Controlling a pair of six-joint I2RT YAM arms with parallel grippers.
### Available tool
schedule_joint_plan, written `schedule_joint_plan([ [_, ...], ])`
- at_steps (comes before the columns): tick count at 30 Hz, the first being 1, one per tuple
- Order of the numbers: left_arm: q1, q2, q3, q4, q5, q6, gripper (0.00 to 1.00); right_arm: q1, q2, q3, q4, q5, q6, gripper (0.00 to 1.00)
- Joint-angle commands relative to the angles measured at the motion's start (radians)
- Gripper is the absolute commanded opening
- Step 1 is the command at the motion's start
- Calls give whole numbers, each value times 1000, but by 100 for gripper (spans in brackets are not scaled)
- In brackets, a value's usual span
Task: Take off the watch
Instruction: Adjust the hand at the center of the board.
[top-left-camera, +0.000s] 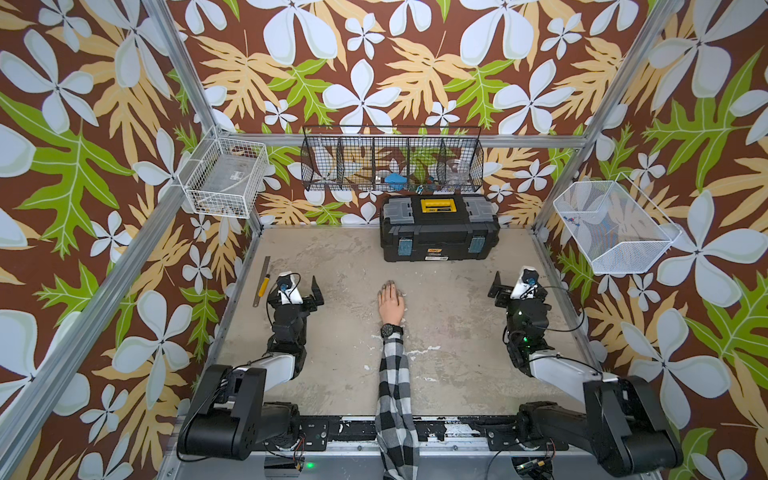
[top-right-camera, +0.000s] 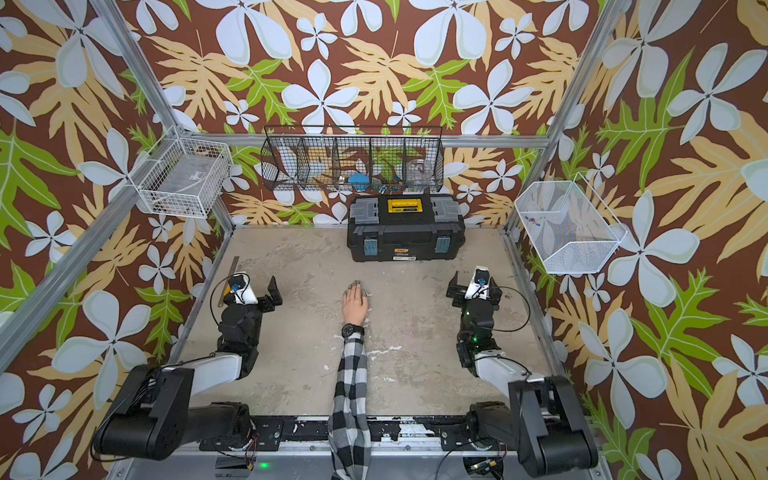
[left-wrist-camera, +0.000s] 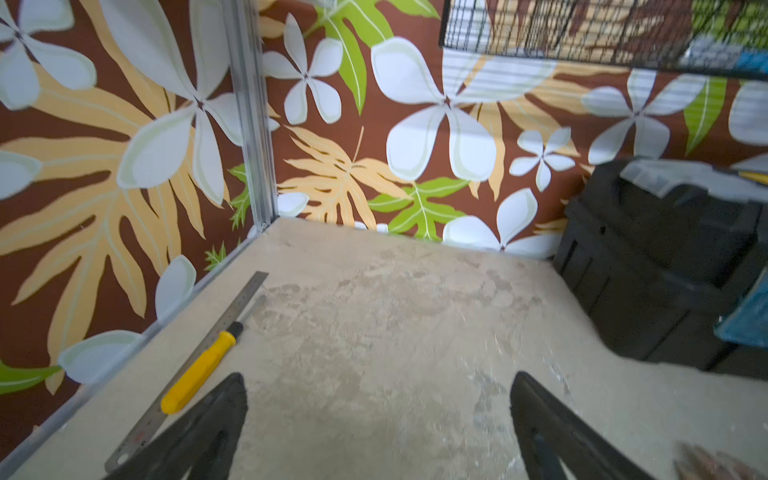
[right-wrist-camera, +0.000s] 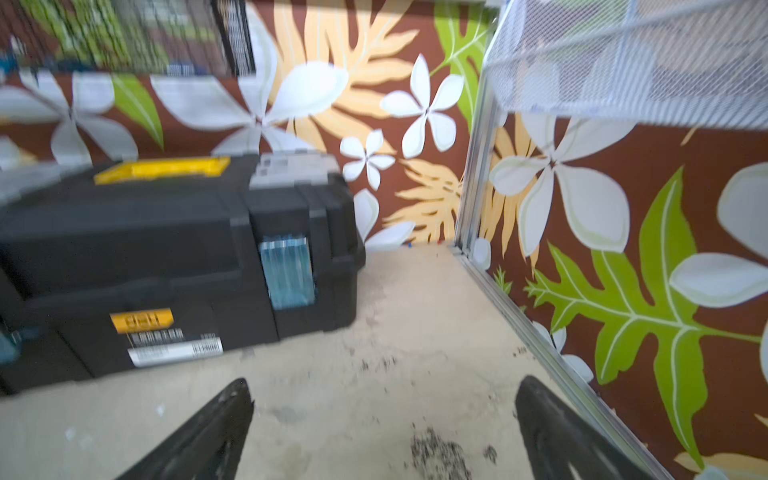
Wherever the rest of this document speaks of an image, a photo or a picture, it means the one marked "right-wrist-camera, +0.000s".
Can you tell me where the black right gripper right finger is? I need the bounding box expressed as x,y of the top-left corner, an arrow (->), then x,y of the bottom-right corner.
515,376 -> 651,480

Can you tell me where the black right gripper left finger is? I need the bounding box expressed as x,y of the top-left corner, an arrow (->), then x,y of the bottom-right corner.
120,378 -> 254,480

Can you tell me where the white mesh basket right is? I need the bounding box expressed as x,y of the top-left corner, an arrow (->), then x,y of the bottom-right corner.
483,1 -> 767,131

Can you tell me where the black toolbox yellow handle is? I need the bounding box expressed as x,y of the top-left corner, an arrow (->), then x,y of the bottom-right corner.
1,150 -> 366,395

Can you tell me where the black wire basket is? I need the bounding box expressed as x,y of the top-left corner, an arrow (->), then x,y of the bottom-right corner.
1,0 -> 255,77

